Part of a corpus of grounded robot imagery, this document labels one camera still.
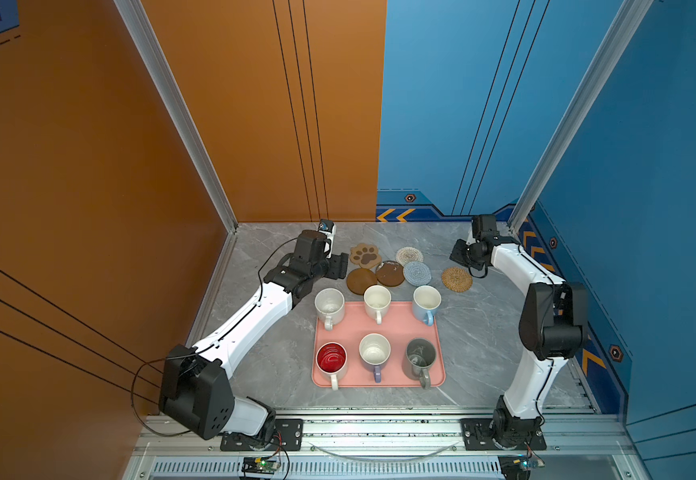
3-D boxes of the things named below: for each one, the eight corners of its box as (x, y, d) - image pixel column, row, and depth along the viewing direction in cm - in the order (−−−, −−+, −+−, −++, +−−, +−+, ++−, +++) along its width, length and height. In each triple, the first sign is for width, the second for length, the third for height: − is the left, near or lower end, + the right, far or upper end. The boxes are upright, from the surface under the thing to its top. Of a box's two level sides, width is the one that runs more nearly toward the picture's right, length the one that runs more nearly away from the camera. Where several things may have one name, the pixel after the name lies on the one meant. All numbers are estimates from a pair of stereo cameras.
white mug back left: (328, 336, 91) (326, 324, 84) (313, 307, 98) (310, 293, 91) (352, 324, 94) (352, 311, 87) (336, 297, 100) (335, 282, 93)
